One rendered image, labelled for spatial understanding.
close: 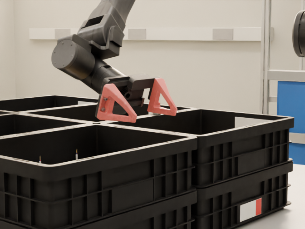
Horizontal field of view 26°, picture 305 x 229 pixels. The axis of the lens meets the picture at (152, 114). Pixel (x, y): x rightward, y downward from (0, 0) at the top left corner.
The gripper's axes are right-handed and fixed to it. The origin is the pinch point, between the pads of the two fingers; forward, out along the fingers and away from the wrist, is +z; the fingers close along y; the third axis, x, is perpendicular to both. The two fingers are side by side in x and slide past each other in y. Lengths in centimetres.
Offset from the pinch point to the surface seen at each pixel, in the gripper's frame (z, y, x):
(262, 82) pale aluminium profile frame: -116, 202, 67
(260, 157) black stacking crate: -2.1, 41.1, 18.1
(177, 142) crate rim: -1.5, 10.4, 8.5
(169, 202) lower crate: 2.9, 7.4, 18.9
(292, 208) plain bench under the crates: 2, 56, 33
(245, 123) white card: -18, 54, 19
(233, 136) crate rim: -2.9, 29.6, 11.0
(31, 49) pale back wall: -351, 218, 148
